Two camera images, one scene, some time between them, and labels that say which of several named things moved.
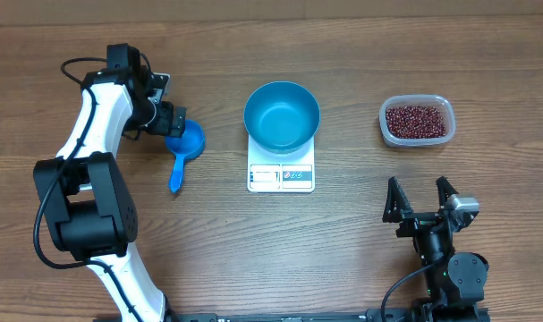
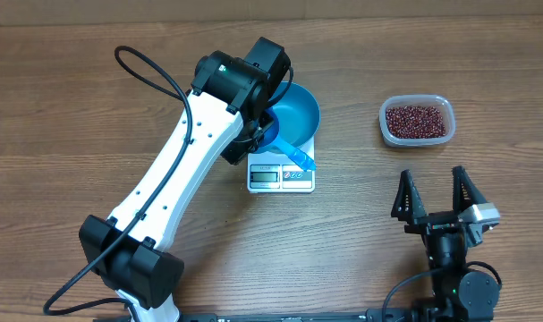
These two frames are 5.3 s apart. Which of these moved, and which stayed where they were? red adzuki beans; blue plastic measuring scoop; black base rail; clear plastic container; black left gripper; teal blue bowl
Moved: black left gripper; blue plastic measuring scoop
Stayed: clear plastic container; teal blue bowl; black base rail; red adzuki beans
